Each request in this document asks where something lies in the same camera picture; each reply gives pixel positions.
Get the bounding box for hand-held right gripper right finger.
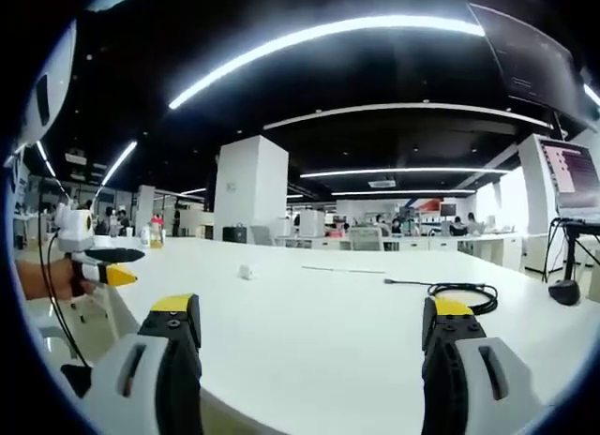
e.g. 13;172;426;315
420;296;548;435

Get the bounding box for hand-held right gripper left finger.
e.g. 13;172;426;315
82;292;203;435

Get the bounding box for black Type-C cable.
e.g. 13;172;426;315
383;277;500;315

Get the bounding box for white desk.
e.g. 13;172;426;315
91;236;585;435

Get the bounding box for person's left hand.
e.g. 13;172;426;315
48;254;98;299

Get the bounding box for bottles on table edge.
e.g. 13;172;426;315
148;214;166;251

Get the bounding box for short ceiling light strip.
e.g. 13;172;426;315
98;140;139;188

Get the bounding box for black bag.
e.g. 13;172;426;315
221;222;248;244

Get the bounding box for black monitor stand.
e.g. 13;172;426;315
547;218;585;308

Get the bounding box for white office chair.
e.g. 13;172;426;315
249;224;278;247

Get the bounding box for white pillar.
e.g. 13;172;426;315
213;134;290;244

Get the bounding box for white worn device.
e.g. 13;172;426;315
17;16;79;146

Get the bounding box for thin white strip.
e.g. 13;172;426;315
301;264;387;275

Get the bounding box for grey office chair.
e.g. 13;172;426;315
348;226;383;252

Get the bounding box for white ceiling light strip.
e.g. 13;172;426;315
299;166;511;179

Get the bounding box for monitor on stand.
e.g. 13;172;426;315
537;139;600;220

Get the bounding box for long curved ceiling light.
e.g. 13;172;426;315
167;14;487;111

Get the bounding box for large dark monitor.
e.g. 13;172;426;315
467;2;588;128

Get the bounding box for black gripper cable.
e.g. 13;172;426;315
37;232;91;369

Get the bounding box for black hanging cables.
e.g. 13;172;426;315
542;216;600;286

